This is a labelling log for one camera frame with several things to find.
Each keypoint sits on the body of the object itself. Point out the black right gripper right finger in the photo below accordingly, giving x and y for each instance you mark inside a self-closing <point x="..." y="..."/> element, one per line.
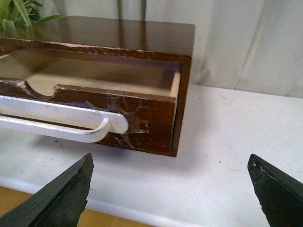
<point x="279" y="194"/>

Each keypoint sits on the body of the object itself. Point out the white curtain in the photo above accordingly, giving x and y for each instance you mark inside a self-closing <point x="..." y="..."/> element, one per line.
<point x="248" y="45"/>

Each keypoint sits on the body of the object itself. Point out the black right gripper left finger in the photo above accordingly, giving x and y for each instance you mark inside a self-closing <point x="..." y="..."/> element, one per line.
<point x="59" y="204"/>

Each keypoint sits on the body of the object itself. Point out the wooden drawer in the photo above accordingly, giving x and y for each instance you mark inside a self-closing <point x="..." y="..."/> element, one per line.
<point x="145" y="92"/>

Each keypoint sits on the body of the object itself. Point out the white drawer handle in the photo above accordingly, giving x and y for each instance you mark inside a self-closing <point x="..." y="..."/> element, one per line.
<point x="58" y="120"/>

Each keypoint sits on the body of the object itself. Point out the green plant leaves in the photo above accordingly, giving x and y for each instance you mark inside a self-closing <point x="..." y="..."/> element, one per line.
<point x="21" y="13"/>

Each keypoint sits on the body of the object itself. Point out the dark brown wooden cabinet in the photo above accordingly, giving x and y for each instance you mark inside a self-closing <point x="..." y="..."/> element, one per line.
<point x="161" y="41"/>

